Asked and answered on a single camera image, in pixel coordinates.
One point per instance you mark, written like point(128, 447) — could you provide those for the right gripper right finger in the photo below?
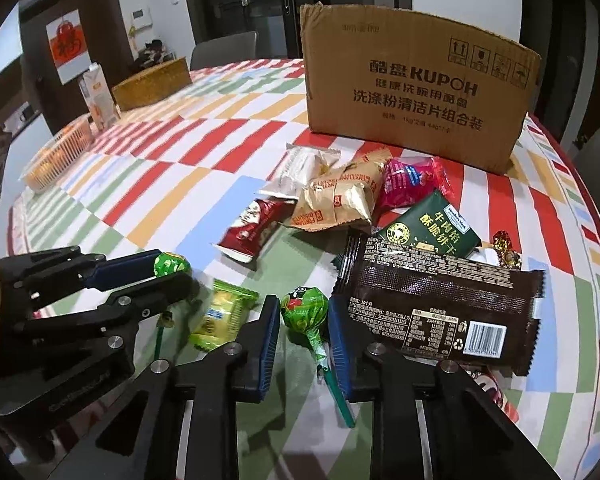
point(411, 434)

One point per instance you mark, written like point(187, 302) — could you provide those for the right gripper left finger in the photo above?
point(237, 372)

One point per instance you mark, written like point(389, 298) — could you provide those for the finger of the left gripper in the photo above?
point(105, 269)
point(133, 297)

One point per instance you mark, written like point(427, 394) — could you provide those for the yellow green snack packet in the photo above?
point(224, 316)

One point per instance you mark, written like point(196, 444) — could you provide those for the green lollipop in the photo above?
point(305, 312)
point(167, 263)

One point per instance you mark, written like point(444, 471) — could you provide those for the dark brown snack bag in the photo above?
point(439, 307)

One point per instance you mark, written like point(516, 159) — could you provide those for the red white snack packet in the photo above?
point(245, 238)

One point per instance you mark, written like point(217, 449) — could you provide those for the dark green biscuit packet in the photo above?
point(432, 224)

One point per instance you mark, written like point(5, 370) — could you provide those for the gold red candy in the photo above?
point(503, 245)

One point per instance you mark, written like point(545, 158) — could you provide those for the beige fortune biscuits packet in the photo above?
point(344, 195)

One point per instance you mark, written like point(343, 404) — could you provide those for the pink snack packet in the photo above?
point(408, 180)

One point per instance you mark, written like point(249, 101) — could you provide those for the white cream snack packet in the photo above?
point(296, 169)

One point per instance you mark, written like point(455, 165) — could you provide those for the white basket of oranges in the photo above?
point(58, 154)

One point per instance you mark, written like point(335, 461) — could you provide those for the colourful checked tablecloth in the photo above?
point(175, 174)

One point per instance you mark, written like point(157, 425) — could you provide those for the white juice carton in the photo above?
point(98, 97)

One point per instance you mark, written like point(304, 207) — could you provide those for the woven straw box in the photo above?
point(152, 85)

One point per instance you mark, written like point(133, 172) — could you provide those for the red fu door poster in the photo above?
point(68, 46)

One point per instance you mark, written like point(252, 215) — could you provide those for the dark wooden door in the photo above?
point(106, 41)

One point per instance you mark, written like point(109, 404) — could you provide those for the grey dining chair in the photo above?
point(224, 50)

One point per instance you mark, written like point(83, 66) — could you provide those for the brown cardboard box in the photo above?
point(416, 80)

